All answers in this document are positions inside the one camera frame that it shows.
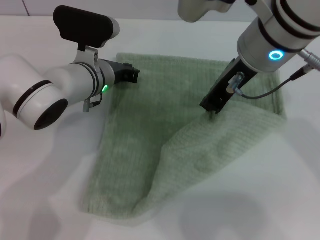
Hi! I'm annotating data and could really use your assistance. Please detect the green ribbed towel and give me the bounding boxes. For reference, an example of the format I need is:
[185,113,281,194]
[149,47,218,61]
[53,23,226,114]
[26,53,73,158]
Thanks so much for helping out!
[79,52,288,218]

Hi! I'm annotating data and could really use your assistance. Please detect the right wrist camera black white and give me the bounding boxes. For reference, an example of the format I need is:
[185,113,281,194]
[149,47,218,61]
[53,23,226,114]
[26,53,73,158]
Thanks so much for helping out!
[177,0,273,25]

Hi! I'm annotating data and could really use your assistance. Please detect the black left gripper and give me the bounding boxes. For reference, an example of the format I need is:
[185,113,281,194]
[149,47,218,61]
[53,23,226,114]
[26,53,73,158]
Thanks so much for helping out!
[107,58,141,85]

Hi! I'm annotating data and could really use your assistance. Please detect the left wrist cable silver plug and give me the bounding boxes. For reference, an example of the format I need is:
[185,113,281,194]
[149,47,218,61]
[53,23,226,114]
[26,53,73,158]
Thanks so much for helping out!
[82,93,103,113]

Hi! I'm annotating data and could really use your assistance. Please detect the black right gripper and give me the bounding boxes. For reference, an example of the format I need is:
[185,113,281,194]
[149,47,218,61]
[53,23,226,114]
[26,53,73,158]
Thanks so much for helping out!
[199,58,258,120]

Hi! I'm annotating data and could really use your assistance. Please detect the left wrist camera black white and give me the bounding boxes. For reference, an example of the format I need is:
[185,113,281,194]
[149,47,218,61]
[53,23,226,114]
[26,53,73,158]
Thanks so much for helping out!
[53,5,121,63]

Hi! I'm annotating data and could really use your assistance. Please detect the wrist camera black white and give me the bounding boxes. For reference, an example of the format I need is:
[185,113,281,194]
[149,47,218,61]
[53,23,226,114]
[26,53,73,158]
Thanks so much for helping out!
[177,0,273,25]
[53,5,121,63]

